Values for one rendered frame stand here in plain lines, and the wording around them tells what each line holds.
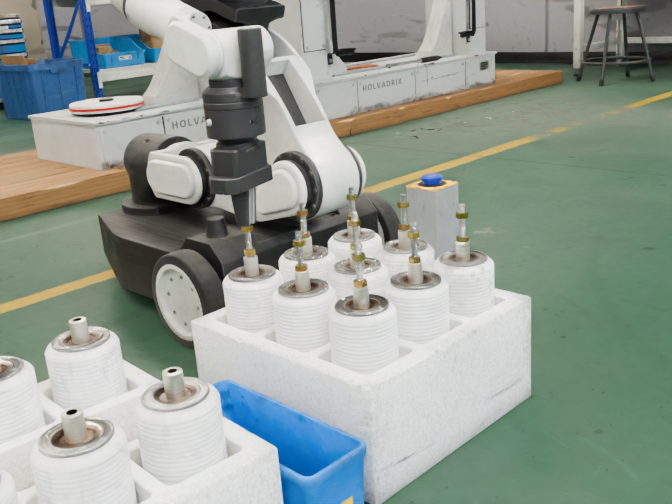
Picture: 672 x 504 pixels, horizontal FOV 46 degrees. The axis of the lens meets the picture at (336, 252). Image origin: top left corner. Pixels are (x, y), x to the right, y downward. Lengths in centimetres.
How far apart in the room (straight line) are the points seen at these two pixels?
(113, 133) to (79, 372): 220
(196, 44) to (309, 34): 276
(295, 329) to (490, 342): 30
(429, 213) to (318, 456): 55
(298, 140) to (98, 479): 92
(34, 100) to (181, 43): 448
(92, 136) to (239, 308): 205
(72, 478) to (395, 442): 46
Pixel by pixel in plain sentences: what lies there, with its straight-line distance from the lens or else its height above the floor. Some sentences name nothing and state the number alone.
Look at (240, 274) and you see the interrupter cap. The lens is 127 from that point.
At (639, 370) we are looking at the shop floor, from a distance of 151.
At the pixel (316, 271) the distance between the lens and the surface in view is 131.
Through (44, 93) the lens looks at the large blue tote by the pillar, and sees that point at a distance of 564.
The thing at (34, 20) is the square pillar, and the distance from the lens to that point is 764.
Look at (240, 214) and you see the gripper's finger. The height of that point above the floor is 35.
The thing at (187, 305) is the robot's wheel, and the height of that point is 9.
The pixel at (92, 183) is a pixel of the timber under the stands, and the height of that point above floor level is 6.
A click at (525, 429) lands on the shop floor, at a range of 130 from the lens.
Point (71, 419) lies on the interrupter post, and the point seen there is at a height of 28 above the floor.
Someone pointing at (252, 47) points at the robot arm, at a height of 60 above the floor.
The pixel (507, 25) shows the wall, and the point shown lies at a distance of 703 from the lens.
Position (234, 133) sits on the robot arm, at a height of 48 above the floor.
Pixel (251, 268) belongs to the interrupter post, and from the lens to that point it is 126.
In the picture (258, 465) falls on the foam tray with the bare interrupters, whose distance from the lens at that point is 93.
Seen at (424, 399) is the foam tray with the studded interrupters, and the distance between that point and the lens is 114.
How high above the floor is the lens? 66
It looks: 18 degrees down
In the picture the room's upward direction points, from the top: 4 degrees counter-clockwise
